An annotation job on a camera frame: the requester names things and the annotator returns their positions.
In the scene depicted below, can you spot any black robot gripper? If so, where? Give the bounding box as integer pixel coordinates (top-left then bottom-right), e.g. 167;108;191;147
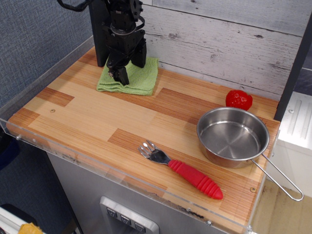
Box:
104;23;147;85

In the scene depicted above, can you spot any green cloth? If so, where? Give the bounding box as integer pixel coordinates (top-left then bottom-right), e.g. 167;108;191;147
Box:
97;57;158;96

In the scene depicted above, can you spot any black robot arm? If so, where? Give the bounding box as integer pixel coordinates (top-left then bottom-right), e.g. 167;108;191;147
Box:
58;0;147;85

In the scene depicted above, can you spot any red toy strawberry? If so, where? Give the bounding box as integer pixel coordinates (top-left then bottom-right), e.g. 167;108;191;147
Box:
226;90;253;111

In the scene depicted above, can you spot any stainless steel pan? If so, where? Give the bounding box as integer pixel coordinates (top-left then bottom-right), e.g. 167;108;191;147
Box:
196;107;298;188

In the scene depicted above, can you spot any clear acrylic guard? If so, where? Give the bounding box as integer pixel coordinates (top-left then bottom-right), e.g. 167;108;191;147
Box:
0;39;267;234

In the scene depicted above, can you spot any silver button panel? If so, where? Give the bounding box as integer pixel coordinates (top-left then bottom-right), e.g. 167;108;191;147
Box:
99;196;160;234

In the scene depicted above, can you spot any white appliance at right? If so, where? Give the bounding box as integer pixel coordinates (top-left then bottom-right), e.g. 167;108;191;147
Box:
271;92;312;197

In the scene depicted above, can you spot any yellow object bottom left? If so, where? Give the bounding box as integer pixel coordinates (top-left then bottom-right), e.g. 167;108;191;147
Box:
18;223;44;234

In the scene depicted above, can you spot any dark grey left post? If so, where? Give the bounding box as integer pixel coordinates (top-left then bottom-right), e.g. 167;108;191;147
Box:
89;0;111;67

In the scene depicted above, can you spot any dark grey post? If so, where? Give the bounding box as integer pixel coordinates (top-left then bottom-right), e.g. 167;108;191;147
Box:
273;15;312;121
89;0;111;67

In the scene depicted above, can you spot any red handled metal fork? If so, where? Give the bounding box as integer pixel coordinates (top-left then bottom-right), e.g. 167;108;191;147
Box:
138;140;223;200

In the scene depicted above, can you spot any dark grey right post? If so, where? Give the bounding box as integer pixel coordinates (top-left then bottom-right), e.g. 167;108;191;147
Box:
273;15;312;121

